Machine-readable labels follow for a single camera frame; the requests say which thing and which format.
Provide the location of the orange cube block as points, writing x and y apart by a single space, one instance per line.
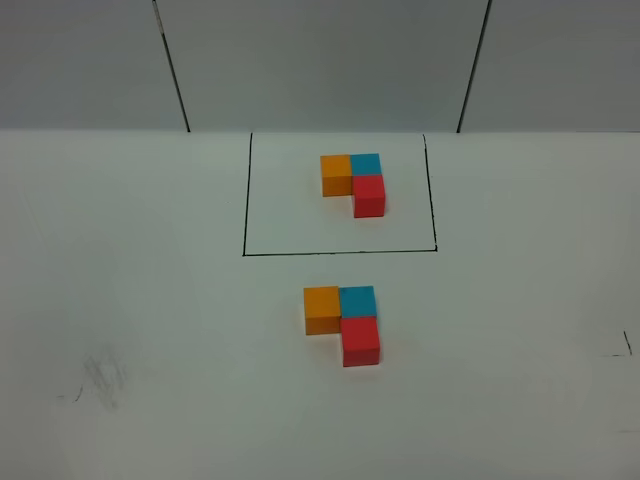
322 310

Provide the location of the blue cube block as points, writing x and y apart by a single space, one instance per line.
357 301

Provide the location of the red cube block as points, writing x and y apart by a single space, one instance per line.
360 341

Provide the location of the orange template cube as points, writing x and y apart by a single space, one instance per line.
336 174

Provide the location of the red template cube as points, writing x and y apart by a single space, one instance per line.
369 196

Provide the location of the blue template cube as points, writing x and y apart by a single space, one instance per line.
367 164

